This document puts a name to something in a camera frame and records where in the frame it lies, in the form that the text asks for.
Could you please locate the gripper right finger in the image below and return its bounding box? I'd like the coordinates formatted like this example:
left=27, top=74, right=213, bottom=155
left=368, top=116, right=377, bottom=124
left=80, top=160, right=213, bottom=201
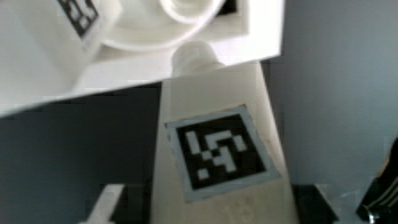
left=291, top=184, right=355, bottom=224

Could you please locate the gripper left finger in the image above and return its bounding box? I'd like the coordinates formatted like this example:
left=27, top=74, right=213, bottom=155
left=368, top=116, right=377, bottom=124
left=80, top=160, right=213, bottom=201
left=78, top=184, right=151, bottom=224

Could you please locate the white right fence bar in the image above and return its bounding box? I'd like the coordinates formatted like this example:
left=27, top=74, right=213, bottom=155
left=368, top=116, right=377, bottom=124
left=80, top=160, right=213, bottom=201
left=0, top=0, right=286, bottom=117

